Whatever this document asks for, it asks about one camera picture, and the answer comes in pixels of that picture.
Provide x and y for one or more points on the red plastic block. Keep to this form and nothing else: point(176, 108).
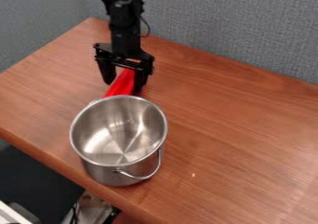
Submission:
point(122, 85)

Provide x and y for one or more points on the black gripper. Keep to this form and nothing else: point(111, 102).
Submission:
point(123, 53)

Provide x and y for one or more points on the metal pot bail handle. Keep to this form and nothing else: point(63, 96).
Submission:
point(144, 169)

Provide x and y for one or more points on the grey table leg bracket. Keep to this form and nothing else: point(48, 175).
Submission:
point(91, 210)

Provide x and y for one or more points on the white object at corner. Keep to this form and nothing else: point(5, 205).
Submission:
point(9, 216)

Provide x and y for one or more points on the stainless steel pot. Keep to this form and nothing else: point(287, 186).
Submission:
point(116, 132)

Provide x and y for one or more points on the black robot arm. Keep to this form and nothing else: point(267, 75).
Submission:
point(124, 13)

